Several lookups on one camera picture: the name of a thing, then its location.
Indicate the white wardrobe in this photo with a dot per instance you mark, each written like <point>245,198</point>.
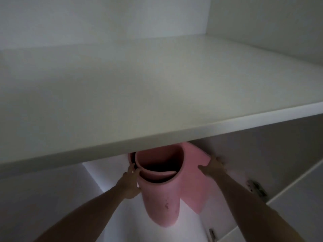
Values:
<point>151,85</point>

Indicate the person's right forearm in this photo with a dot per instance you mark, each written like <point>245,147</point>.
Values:
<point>257,214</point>

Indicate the pink yoga mat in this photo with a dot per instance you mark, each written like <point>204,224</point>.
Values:
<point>161,199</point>

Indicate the silver wardrobe hinge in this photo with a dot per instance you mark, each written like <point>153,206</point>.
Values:
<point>257,187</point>

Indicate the person's right hand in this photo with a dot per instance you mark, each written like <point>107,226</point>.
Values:
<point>214,168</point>

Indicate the person's left hand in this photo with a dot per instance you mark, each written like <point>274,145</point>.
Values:
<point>130,185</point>

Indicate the person's left forearm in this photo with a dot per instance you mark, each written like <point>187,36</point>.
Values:
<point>83,219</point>

